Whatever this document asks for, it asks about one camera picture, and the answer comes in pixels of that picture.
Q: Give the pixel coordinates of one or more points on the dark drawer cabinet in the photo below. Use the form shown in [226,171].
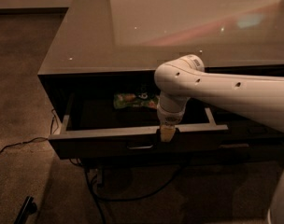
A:
[104,47]

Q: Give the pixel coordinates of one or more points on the dark drawer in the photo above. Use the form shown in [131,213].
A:
[247,129]
[93,129]
[252,152]

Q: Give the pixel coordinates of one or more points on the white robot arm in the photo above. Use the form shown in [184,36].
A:
[258,98]

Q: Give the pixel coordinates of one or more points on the black bar bottom left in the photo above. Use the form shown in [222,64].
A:
[28,208]

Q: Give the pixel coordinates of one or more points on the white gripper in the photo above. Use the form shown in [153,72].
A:
[171,118]

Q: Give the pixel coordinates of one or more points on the green snack bag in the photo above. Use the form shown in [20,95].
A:
[123,100]

